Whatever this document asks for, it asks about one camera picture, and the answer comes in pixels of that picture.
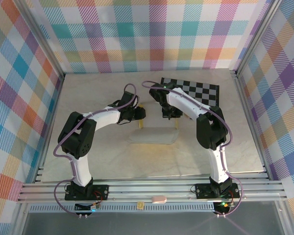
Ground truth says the black and grey checkerboard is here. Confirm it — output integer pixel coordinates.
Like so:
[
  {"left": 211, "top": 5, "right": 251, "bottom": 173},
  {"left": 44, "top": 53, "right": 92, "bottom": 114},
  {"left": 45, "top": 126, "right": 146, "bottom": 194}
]
[{"left": 160, "top": 77, "right": 221, "bottom": 120}]

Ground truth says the pink oval eraser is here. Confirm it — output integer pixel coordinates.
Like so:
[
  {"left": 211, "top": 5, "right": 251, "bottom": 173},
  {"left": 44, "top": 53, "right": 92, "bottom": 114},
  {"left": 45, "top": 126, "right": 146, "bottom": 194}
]
[{"left": 151, "top": 195, "right": 167, "bottom": 204}]

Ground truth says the small controller board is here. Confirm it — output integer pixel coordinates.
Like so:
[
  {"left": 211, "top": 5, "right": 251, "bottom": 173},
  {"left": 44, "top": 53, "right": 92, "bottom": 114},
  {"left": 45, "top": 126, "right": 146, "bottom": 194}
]
[
  {"left": 74, "top": 202, "right": 101, "bottom": 212},
  {"left": 214, "top": 200, "right": 236, "bottom": 213}
]

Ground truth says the aluminium side rail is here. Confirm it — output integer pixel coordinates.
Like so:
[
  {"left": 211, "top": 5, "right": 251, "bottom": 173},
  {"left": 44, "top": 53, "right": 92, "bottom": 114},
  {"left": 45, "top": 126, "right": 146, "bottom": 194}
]
[
  {"left": 33, "top": 73, "right": 66, "bottom": 184},
  {"left": 231, "top": 70, "right": 271, "bottom": 181}
]

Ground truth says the aluminium front rail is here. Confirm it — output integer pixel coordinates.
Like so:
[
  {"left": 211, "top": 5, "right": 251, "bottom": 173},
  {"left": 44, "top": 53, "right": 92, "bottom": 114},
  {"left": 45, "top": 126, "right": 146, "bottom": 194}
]
[{"left": 17, "top": 180, "right": 287, "bottom": 204}]

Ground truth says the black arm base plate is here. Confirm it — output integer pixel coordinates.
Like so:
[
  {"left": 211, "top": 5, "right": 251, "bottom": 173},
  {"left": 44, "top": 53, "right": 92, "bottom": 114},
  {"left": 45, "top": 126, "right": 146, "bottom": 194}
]
[
  {"left": 64, "top": 185, "right": 110, "bottom": 201},
  {"left": 195, "top": 183, "right": 241, "bottom": 199}
]

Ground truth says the slotted grey cable duct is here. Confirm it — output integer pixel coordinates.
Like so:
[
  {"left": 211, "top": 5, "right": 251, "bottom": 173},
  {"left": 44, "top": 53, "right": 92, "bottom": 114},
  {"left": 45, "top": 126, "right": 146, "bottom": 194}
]
[{"left": 29, "top": 205, "right": 215, "bottom": 213}]

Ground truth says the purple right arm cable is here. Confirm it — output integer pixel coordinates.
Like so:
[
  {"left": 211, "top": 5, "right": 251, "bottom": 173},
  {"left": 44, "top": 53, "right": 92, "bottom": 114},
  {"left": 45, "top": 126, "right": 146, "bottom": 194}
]
[{"left": 141, "top": 80, "right": 245, "bottom": 218}]

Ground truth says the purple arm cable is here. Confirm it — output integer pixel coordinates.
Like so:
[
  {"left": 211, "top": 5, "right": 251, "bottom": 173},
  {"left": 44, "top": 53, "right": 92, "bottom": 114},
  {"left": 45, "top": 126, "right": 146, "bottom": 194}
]
[
  {"left": 53, "top": 83, "right": 139, "bottom": 217},
  {"left": 141, "top": 80, "right": 245, "bottom": 218}
]

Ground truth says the aluminium corner post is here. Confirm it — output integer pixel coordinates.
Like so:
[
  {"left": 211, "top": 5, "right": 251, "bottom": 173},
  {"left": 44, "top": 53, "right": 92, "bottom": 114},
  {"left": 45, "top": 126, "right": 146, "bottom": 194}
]
[
  {"left": 14, "top": 0, "right": 66, "bottom": 83},
  {"left": 231, "top": 0, "right": 285, "bottom": 76}
]

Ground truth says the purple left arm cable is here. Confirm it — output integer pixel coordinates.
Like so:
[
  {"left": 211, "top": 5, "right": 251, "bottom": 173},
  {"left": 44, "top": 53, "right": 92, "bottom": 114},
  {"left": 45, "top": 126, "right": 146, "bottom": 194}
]
[{"left": 53, "top": 83, "right": 139, "bottom": 217}]

